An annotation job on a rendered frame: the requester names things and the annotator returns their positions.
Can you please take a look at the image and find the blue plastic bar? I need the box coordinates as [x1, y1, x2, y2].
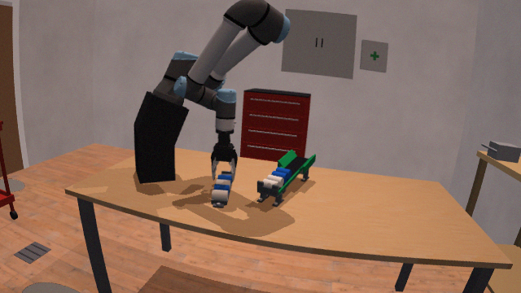
[275, 167, 291, 179]
[271, 171, 288, 183]
[217, 175, 232, 184]
[214, 184, 229, 190]

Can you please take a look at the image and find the black flat bar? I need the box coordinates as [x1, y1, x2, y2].
[257, 186, 278, 197]

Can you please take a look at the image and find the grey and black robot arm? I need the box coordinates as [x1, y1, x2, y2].
[153, 0, 291, 132]

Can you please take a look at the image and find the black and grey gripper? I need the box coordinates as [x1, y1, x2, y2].
[211, 129, 238, 182]

